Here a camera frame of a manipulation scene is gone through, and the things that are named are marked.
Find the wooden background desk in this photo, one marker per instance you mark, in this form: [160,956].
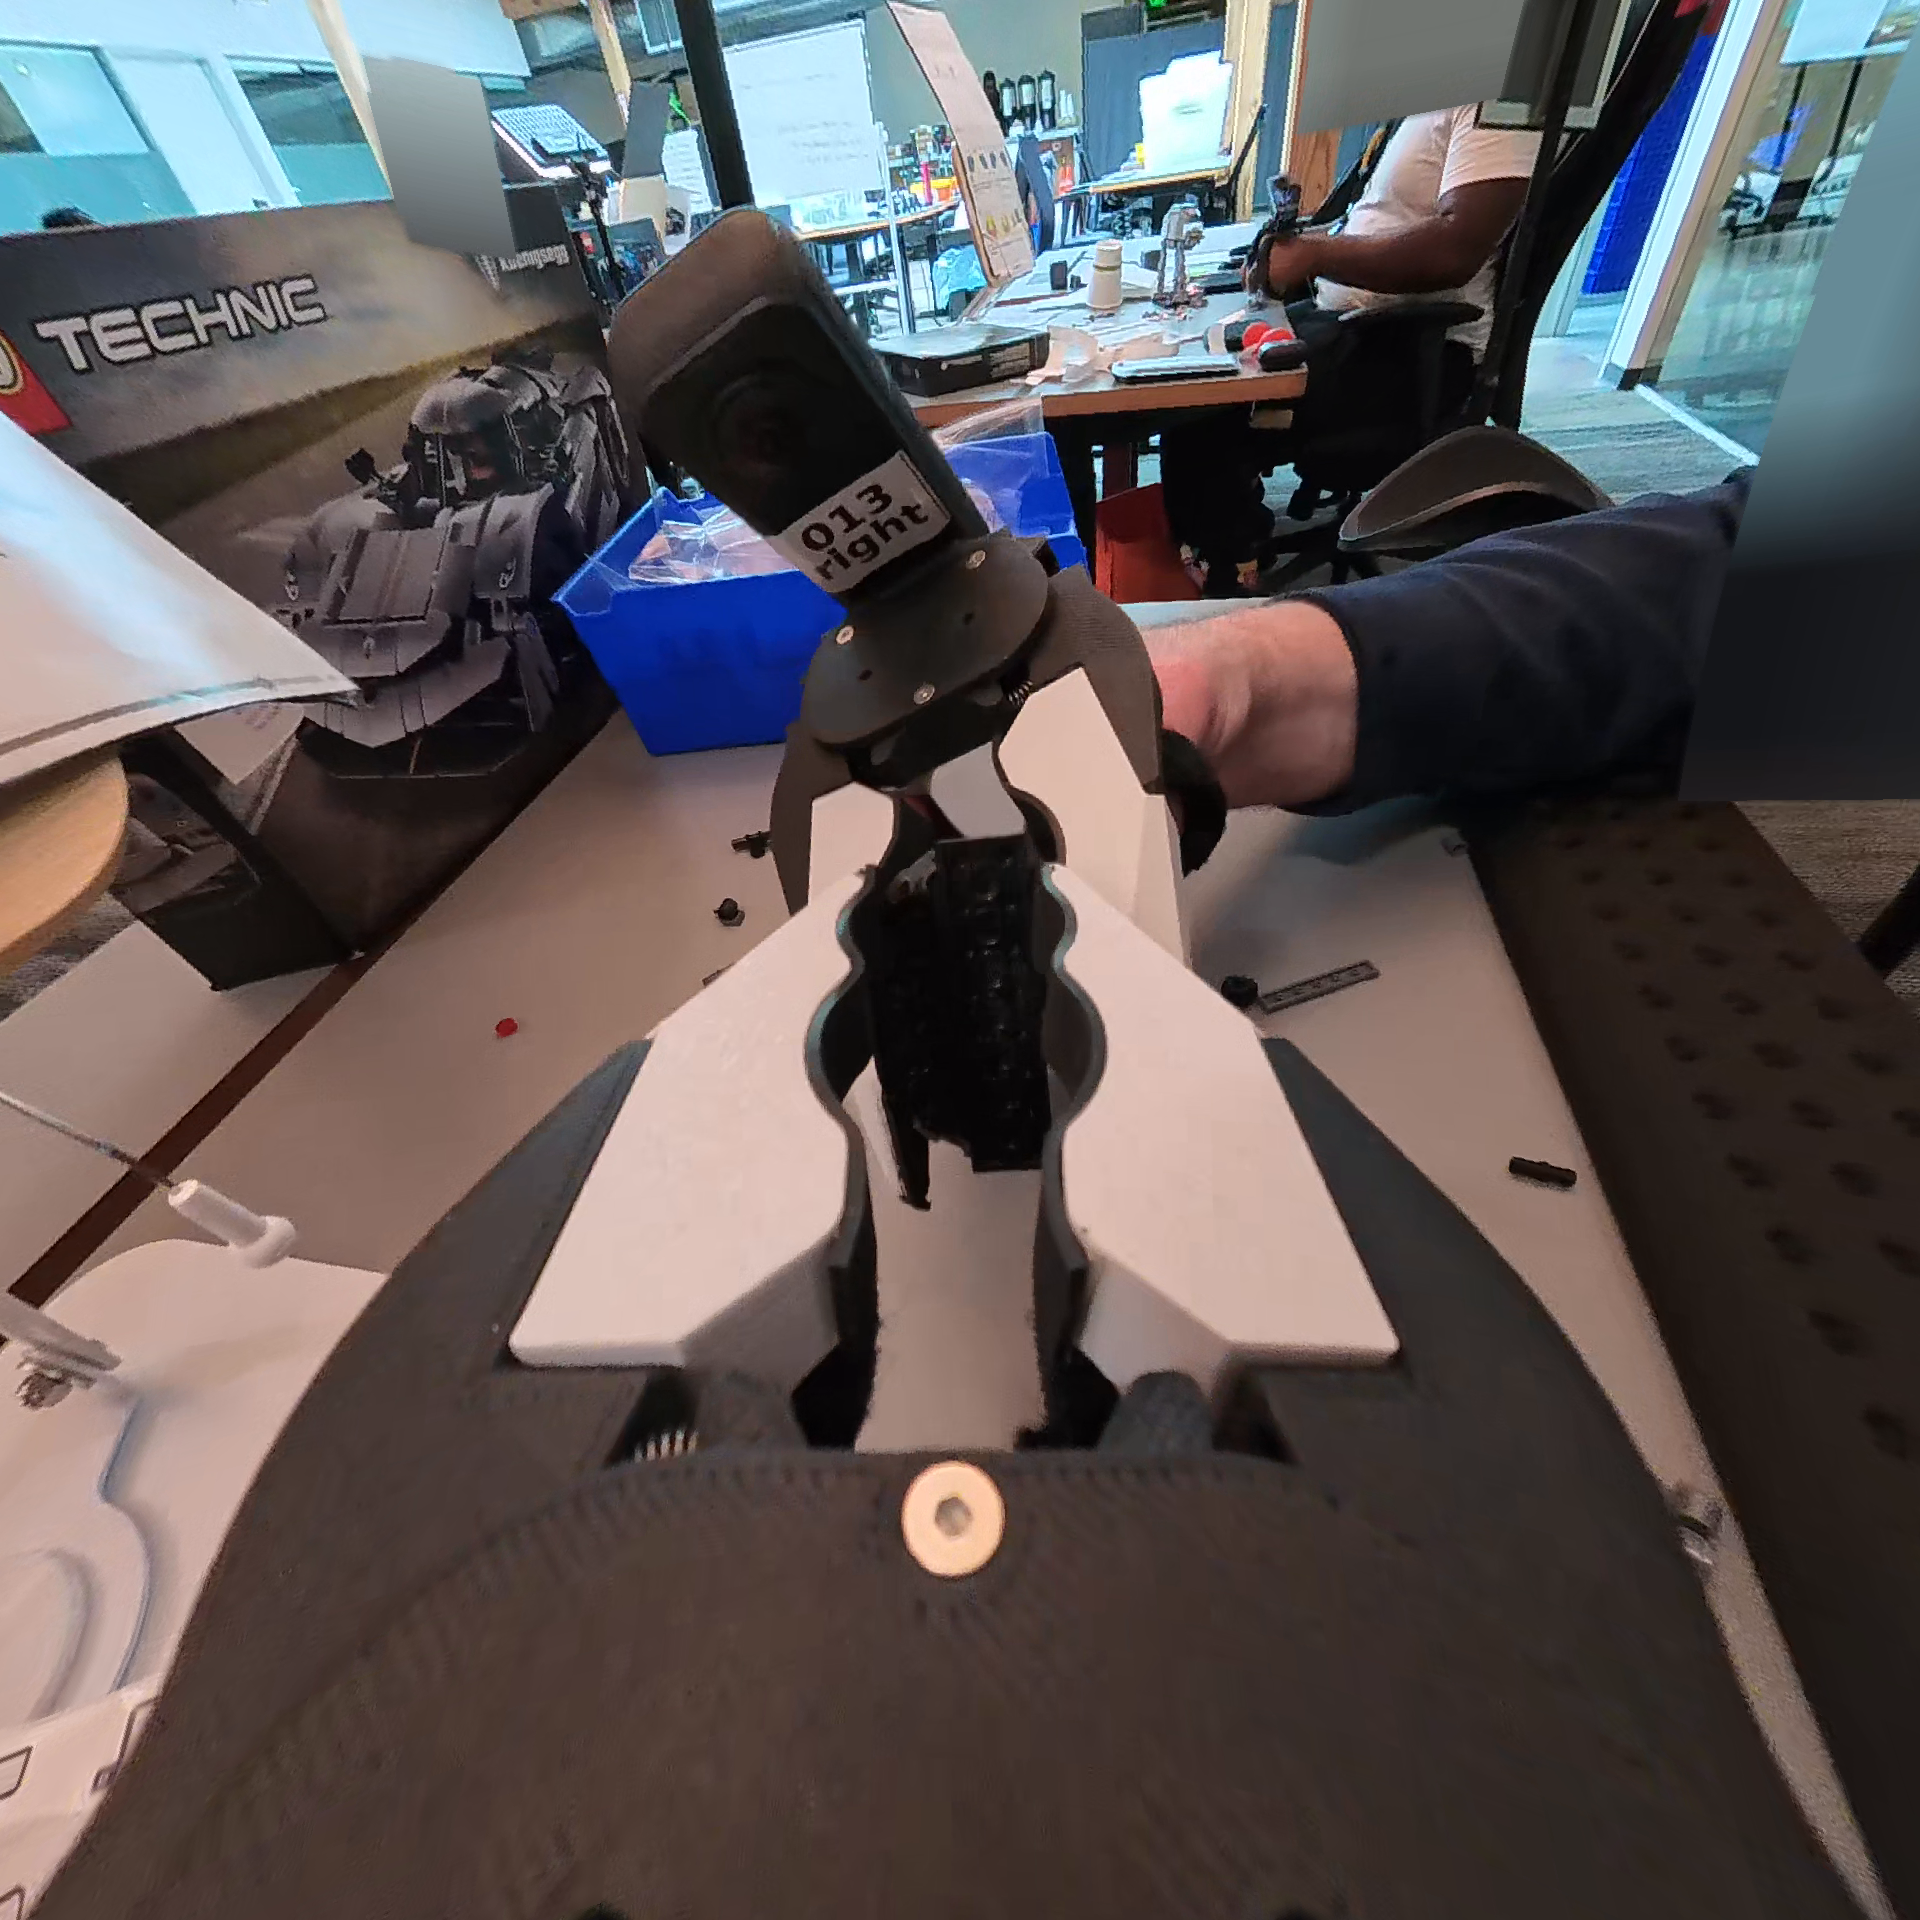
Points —
[1185,394]

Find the blue storage bin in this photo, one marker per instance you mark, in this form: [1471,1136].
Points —
[705,676]

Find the black office chair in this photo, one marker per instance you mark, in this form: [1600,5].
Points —
[1395,398]

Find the white whiteboard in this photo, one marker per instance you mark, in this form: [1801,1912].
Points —
[802,120]

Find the partly built lego model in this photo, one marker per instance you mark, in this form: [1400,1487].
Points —
[960,1020]

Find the black lego pin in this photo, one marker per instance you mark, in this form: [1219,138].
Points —
[1540,1173]

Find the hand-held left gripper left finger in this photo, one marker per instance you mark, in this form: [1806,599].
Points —
[691,1200]

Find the lego instruction booklet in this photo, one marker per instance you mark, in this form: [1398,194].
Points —
[119,629]

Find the long grey lego plate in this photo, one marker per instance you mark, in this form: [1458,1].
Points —
[1319,984]

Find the black pole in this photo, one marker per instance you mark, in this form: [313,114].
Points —
[714,106]

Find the red container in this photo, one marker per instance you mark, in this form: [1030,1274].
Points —
[1142,546]

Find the clear plastic bags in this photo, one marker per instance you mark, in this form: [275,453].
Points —
[705,546]

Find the white sticker sheet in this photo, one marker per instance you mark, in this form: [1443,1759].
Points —
[60,1786]

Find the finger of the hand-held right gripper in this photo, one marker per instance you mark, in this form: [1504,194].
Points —
[848,839]
[1110,826]

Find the person's right forearm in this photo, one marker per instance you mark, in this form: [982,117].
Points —
[1500,661]

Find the lego set box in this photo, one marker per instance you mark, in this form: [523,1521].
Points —
[299,452]

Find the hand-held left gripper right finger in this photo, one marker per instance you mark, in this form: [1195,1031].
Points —
[1231,1200]

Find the person's right hand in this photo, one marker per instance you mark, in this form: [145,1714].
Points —
[1259,705]

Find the dark chair backrest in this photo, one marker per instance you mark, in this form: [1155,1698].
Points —
[1483,480]

